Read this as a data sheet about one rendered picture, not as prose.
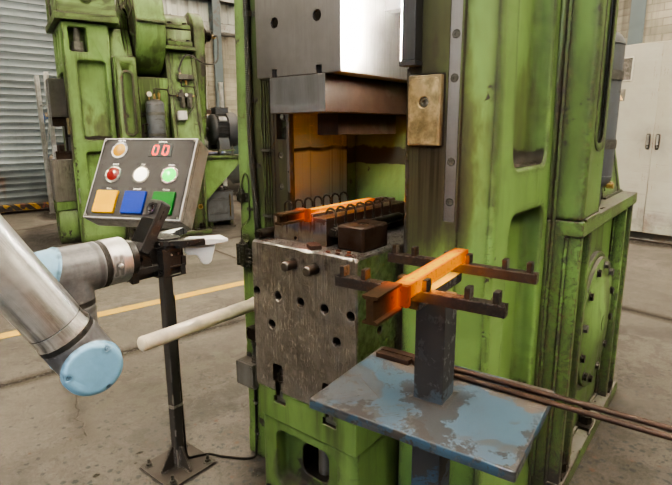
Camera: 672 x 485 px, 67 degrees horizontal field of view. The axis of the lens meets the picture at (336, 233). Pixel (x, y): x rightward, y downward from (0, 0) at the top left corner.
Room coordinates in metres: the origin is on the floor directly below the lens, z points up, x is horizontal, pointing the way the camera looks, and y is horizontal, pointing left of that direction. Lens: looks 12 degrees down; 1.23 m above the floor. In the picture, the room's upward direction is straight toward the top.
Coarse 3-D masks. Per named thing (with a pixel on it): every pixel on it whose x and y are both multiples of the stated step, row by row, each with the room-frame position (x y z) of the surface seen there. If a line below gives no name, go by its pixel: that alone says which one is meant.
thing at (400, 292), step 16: (448, 256) 0.97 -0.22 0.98; (464, 256) 1.01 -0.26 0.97; (416, 272) 0.86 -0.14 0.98; (432, 272) 0.87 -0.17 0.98; (448, 272) 0.94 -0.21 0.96; (384, 288) 0.74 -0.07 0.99; (400, 288) 0.76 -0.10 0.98; (416, 288) 0.81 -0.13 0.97; (368, 304) 0.70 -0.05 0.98; (384, 304) 0.73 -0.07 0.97; (400, 304) 0.76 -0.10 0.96; (368, 320) 0.70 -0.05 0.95; (384, 320) 0.71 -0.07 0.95
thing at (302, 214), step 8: (352, 200) 1.57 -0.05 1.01; (360, 200) 1.57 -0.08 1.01; (296, 208) 1.38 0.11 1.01; (304, 208) 1.38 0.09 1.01; (312, 208) 1.41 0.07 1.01; (320, 208) 1.41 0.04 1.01; (280, 216) 1.29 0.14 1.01; (288, 216) 1.32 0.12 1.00; (296, 216) 1.35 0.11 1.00; (304, 216) 1.36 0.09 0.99; (280, 224) 1.29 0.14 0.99
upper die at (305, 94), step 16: (272, 80) 1.45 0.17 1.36; (288, 80) 1.41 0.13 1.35; (304, 80) 1.38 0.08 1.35; (320, 80) 1.34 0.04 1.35; (336, 80) 1.37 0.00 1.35; (352, 80) 1.42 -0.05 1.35; (368, 80) 1.48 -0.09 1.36; (272, 96) 1.45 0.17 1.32; (288, 96) 1.42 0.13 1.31; (304, 96) 1.38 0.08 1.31; (320, 96) 1.34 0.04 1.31; (336, 96) 1.37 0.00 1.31; (352, 96) 1.42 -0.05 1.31; (368, 96) 1.48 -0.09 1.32; (384, 96) 1.55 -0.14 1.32; (400, 96) 1.62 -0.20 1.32; (272, 112) 1.45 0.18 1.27; (288, 112) 1.42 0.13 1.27; (304, 112) 1.38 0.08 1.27; (320, 112) 1.39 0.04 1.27; (336, 112) 1.40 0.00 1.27; (352, 112) 1.43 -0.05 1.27; (368, 112) 1.48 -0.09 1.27; (384, 112) 1.55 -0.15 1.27; (400, 112) 1.62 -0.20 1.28
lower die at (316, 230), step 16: (352, 208) 1.51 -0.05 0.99; (368, 208) 1.51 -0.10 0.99; (384, 208) 1.55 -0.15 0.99; (400, 208) 1.63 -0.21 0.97; (288, 224) 1.42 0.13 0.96; (304, 224) 1.38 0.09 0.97; (320, 224) 1.35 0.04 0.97; (400, 224) 1.63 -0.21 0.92; (304, 240) 1.38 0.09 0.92; (320, 240) 1.35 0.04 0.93; (336, 240) 1.37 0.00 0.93
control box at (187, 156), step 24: (144, 144) 1.66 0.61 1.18; (168, 144) 1.64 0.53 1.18; (192, 144) 1.62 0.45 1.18; (120, 168) 1.63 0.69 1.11; (168, 168) 1.59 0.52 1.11; (192, 168) 1.58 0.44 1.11; (96, 192) 1.61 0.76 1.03; (120, 192) 1.59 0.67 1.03; (192, 192) 1.57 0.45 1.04; (96, 216) 1.56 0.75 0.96; (120, 216) 1.54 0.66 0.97; (168, 216) 1.51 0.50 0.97; (192, 216) 1.56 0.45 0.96
